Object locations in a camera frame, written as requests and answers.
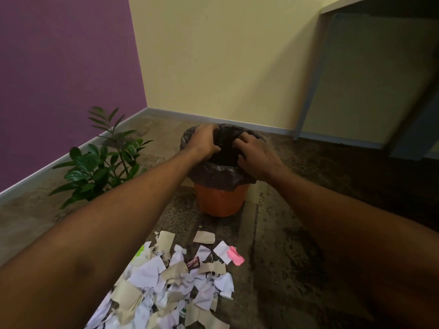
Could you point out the pile of torn paper scraps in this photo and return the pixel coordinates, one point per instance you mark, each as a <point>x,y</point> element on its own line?
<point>164,287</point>

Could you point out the person's right forearm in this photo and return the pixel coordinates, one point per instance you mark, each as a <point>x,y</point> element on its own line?
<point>360,243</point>

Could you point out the grey door frame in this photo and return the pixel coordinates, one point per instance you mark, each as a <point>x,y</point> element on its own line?
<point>308,82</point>

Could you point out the dark plastic bin bag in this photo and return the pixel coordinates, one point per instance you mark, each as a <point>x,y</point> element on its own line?
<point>219,174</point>

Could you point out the person's right thumb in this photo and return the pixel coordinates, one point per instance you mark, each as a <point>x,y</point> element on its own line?
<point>241,161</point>

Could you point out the pink paper scrap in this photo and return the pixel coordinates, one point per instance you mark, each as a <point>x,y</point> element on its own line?
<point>236,256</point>

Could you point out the person's left hand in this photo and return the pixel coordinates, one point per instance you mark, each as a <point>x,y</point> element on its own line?
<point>200,143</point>

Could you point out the person's left forearm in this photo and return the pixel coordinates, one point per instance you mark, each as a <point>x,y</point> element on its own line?
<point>103,236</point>

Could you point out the person's right hand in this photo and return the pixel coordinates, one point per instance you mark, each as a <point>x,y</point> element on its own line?
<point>260,161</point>

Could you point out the green leafy potted plant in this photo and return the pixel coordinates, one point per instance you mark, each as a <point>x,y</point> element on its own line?
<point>92,167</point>

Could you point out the grey skirting board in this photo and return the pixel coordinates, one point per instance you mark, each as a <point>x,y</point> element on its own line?
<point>205,117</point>

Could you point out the orange plastic waste bin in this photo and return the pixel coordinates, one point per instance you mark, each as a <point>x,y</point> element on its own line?
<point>221,202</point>

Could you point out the person's left thumb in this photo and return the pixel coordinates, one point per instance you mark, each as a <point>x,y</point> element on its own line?
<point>214,150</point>

